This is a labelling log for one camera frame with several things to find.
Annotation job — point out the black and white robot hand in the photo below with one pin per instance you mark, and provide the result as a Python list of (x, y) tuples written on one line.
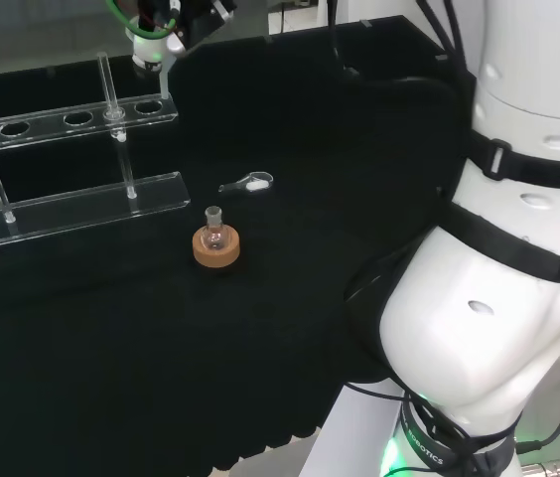
[(200, 25)]

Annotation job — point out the glass weighing funnel with powder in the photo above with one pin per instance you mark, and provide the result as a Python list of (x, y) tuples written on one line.
[(256, 185)]

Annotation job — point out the clear round-bottom flask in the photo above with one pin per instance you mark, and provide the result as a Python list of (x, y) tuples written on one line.
[(213, 237)]

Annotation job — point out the clear acrylic funnel stand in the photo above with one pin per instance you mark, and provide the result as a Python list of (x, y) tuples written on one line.
[(86, 208)]

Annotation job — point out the black cloth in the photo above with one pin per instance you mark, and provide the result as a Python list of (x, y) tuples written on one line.
[(111, 348)]

